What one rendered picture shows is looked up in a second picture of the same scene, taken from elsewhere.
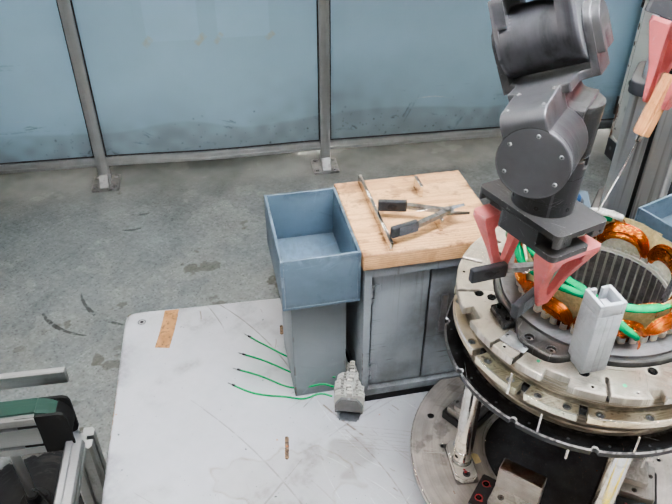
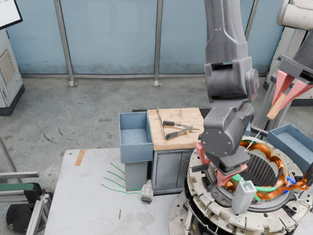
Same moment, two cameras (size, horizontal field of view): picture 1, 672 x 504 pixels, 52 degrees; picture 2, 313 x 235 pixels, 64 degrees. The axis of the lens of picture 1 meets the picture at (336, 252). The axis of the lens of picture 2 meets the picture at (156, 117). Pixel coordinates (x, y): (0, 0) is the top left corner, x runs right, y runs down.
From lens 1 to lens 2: 16 cm
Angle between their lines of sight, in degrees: 3
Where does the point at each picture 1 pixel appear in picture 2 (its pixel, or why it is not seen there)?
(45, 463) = not seen: hidden behind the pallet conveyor
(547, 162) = (222, 143)
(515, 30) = (215, 78)
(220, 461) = (92, 218)
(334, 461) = (138, 222)
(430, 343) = (180, 176)
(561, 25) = (235, 80)
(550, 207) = not seen: hidden behind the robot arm
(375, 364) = (158, 183)
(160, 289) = (88, 127)
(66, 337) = (51, 144)
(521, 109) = (213, 118)
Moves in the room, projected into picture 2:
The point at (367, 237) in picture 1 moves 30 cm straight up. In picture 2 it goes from (157, 136) to (162, 51)
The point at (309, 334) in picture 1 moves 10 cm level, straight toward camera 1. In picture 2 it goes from (132, 170) to (129, 194)
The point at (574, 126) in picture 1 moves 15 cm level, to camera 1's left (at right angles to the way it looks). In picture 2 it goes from (237, 126) to (148, 119)
